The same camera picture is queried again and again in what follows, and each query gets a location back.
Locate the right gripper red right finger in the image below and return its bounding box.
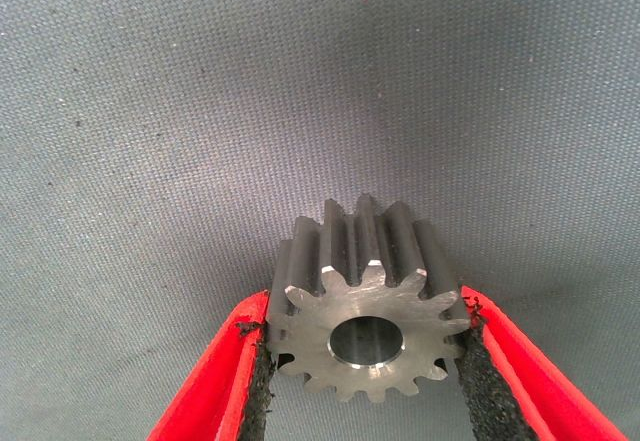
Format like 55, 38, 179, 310
452, 284, 629, 441

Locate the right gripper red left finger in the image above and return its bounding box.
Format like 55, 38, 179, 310
146, 288, 281, 441

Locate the small dark steel gear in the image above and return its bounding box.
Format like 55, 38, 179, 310
264, 193, 474, 405

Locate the dark grey table cloth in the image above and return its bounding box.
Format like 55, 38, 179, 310
0, 0, 640, 441

